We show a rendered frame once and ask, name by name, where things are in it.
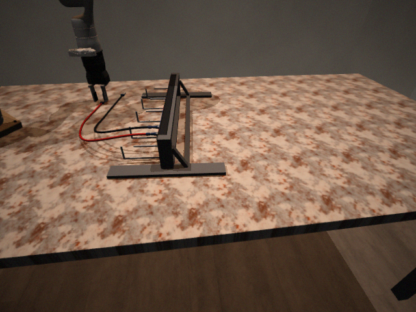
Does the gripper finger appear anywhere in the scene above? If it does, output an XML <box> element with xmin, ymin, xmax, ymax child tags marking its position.
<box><xmin>88</xmin><ymin>84</ymin><xmax>98</xmax><ymax>102</ymax></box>
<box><xmin>100</xmin><ymin>84</ymin><xmax>109</xmax><ymax>102</ymax></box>

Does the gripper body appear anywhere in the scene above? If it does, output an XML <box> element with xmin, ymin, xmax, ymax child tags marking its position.
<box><xmin>68</xmin><ymin>36</ymin><xmax>110</xmax><ymax>85</ymax></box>

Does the dark grey metal rack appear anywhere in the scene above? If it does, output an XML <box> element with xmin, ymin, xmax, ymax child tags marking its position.
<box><xmin>107</xmin><ymin>73</ymin><xmax>226</xmax><ymax>179</ymax></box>

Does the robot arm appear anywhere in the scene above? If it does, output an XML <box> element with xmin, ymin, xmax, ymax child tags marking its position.
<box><xmin>59</xmin><ymin>0</ymin><xmax>97</xmax><ymax>37</ymax></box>

